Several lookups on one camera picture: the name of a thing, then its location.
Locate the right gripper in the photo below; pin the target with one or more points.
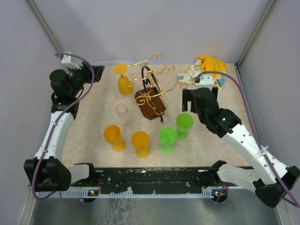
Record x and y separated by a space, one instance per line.
187 96

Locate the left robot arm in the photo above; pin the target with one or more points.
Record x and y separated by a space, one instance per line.
46 171

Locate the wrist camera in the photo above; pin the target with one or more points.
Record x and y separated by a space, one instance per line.
204 81
67 60

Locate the yellow plastic goblet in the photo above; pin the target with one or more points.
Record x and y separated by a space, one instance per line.
123 83

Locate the yellow goblet front middle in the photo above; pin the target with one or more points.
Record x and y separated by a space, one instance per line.
140 141

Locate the yellow floral cloth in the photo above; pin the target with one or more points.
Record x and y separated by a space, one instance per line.
202 64

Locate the gold wire wine glass rack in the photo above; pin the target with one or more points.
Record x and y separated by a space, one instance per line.
150 98

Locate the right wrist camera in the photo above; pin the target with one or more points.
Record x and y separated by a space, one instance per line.
204 81

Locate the green goblet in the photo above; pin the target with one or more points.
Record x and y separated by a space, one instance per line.
167 137
184 122

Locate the yellow goblet front left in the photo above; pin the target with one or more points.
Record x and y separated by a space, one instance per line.
113 136

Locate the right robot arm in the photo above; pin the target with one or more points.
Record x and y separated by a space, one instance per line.
269 178

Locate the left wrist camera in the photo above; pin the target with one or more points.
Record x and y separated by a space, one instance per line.
67 60

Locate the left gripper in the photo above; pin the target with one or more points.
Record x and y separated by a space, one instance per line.
86 71

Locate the clear wine glass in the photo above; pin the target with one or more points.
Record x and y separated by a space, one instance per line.
126 120

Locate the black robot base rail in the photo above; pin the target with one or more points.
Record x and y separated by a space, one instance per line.
149 180

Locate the green goblet front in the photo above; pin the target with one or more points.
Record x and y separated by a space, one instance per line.
167 137

